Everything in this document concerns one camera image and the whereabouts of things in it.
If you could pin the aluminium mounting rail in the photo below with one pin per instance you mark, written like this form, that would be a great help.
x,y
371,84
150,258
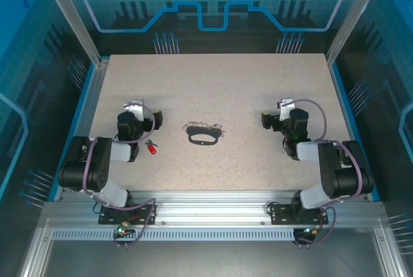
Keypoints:
x,y
209,209

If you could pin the black key organizer with hooks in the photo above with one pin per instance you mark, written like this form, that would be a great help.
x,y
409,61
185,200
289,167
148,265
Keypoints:
x,y
197,141

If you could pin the silver key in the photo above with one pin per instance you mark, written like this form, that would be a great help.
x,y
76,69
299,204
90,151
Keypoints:
x,y
150,143

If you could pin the blue table edge strip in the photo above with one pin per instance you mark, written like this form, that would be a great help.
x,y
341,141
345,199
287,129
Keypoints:
x,y
348,112
79,112

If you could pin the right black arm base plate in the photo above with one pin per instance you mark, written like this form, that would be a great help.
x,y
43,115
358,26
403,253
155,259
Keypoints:
x,y
280,215

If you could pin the aluminium frame beam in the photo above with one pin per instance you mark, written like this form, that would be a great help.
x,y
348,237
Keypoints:
x,y
32,254
392,251

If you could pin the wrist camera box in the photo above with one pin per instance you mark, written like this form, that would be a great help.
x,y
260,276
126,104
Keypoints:
x,y
285,109
136,109

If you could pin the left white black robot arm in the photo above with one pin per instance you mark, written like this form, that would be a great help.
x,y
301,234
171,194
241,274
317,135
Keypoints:
x,y
119,151

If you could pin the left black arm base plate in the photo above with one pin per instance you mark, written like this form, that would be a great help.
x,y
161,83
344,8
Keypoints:
x,y
109,217

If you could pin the red plastic key tag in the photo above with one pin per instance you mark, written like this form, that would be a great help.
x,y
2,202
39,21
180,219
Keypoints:
x,y
152,150

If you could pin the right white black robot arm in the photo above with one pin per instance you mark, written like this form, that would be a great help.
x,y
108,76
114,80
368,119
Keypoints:
x,y
326,167

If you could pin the aluminium frame post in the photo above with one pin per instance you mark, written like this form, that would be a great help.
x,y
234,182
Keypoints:
x,y
353,15
77,22

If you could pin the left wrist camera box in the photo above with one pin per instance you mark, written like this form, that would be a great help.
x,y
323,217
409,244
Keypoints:
x,y
136,109

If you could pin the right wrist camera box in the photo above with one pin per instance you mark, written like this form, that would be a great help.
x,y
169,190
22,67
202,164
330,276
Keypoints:
x,y
285,109

